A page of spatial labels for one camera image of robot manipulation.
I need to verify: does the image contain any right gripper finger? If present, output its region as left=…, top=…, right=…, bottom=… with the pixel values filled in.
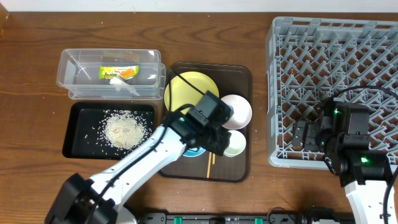
left=303, top=123, right=320, bottom=152
left=292, top=120, right=307, bottom=147

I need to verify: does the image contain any white green cup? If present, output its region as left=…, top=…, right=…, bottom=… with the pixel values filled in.
left=224, top=130, right=246, bottom=157

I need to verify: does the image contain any light blue bowl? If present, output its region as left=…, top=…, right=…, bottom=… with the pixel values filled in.
left=183, top=147, right=206, bottom=157

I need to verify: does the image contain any pink white bowl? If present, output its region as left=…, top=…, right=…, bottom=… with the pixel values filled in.
left=221, top=95, right=252, bottom=130

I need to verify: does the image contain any pile of rice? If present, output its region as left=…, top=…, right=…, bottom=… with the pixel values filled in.
left=78, top=109, right=154, bottom=159

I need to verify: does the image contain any white tissue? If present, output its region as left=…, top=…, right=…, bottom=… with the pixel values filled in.
left=109, top=77, right=140, bottom=96

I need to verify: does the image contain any green orange snack wrapper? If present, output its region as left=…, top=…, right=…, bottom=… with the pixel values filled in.
left=99, top=65, right=139, bottom=80

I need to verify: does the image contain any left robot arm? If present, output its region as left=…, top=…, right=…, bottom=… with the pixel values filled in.
left=44, top=109, right=231, bottom=223

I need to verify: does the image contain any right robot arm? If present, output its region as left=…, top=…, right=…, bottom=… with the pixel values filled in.
left=292, top=101, right=397, bottom=223

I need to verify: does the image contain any grey plastic dishwasher rack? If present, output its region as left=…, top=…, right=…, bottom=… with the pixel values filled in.
left=265, top=17, right=397, bottom=170

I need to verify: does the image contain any clear plastic waste bin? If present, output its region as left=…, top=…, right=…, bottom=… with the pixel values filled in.
left=57, top=49, right=166, bottom=100

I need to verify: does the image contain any yellow round plate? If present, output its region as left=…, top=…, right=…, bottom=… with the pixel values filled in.
left=164, top=72, right=220, bottom=111

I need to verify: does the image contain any dark brown serving tray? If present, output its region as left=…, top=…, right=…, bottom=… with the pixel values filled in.
left=159, top=62, right=252, bottom=183

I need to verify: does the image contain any black plastic tray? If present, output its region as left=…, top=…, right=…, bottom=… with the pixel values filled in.
left=62, top=101, right=155, bottom=160

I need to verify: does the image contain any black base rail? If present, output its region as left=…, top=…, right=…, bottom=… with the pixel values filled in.
left=138, top=212, right=355, bottom=224

